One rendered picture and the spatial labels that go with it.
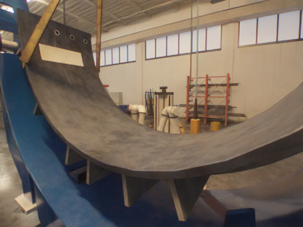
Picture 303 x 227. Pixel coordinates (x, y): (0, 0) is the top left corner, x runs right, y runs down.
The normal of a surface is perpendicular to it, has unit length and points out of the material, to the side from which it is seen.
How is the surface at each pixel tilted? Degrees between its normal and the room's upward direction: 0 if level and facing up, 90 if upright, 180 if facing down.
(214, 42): 90
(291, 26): 90
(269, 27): 90
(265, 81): 90
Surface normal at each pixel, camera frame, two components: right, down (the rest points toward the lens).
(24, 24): 0.83, -0.04
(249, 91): -0.53, 0.10
